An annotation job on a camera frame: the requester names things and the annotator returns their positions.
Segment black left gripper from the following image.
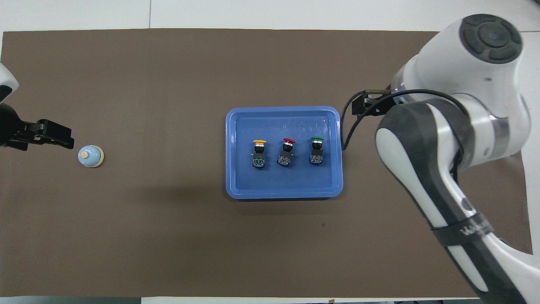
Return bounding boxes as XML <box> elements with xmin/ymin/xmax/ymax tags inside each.
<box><xmin>0</xmin><ymin>103</ymin><xmax>75</xmax><ymax>150</ymax></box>

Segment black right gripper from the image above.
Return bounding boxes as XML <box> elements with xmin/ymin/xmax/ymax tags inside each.
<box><xmin>351</xmin><ymin>90</ymin><xmax>397</xmax><ymax>115</ymax></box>

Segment green push button switch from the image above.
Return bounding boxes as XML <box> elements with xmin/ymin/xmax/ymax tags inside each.
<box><xmin>309</xmin><ymin>136</ymin><xmax>325</xmax><ymax>165</ymax></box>

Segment red push button switch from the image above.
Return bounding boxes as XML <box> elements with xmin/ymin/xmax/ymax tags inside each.
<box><xmin>277</xmin><ymin>138</ymin><xmax>296</xmax><ymax>168</ymax></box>

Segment yellow push button switch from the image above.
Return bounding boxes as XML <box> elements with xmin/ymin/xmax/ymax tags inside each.
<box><xmin>252</xmin><ymin>139</ymin><xmax>267</xmax><ymax>170</ymax></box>

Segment light blue service bell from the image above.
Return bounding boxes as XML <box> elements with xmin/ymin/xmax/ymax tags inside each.
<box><xmin>78</xmin><ymin>145</ymin><xmax>105</xmax><ymax>168</ymax></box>

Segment blue plastic tray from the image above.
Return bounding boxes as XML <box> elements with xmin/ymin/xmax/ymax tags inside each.
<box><xmin>225</xmin><ymin>106</ymin><xmax>344</xmax><ymax>200</ymax></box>

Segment brown table mat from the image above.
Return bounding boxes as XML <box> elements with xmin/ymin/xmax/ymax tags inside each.
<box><xmin>0</xmin><ymin>28</ymin><xmax>538</xmax><ymax>298</ymax></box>

